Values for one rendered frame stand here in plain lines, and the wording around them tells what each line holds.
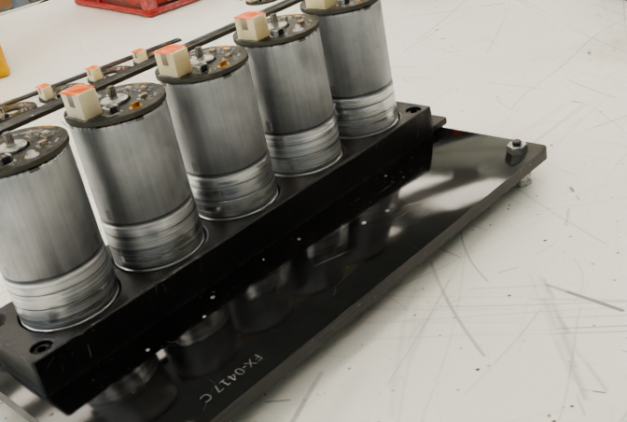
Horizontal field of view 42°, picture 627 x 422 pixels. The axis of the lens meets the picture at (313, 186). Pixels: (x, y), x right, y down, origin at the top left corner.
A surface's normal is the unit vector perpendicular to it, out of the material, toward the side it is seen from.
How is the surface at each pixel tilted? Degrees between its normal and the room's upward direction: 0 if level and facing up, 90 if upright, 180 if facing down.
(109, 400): 0
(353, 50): 90
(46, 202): 90
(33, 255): 90
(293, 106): 90
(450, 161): 0
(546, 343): 0
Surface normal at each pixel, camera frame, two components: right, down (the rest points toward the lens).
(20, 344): -0.18, -0.88
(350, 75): -0.01, 0.45
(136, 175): 0.25, 0.40
